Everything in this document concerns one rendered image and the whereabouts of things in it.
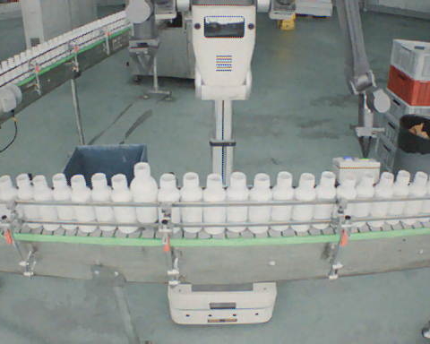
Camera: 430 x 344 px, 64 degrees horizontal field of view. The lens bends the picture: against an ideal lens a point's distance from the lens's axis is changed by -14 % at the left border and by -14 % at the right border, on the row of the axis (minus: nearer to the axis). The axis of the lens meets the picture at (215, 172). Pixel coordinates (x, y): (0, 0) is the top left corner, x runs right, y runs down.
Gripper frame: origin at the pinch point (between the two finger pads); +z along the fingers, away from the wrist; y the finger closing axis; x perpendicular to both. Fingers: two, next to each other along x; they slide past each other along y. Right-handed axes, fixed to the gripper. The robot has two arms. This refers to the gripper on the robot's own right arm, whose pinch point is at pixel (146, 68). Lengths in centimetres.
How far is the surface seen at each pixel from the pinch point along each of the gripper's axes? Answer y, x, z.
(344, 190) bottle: 17, 51, 27
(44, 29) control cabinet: -521, -257, 73
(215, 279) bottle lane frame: 20, 17, 56
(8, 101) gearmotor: -89, -96, 39
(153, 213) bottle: 17.0, 1.3, 33.6
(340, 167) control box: 3, 55, 29
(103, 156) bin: -42, -28, 50
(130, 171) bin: -42, -17, 58
